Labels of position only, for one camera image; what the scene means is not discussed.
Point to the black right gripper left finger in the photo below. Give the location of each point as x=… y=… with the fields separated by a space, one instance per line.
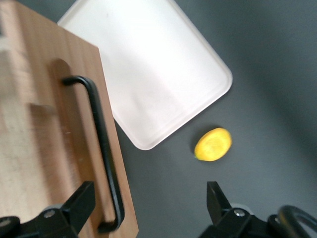
x=74 y=210

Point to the cream rectangular plastic tray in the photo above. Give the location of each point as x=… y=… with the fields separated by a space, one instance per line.
x=153 y=62

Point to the wooden box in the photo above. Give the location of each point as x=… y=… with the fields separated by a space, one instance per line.
x=37 y=148

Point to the yellow lemon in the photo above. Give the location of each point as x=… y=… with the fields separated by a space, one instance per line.
x=213 y=145

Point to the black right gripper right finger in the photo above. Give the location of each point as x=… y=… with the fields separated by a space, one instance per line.
x=235 y=223

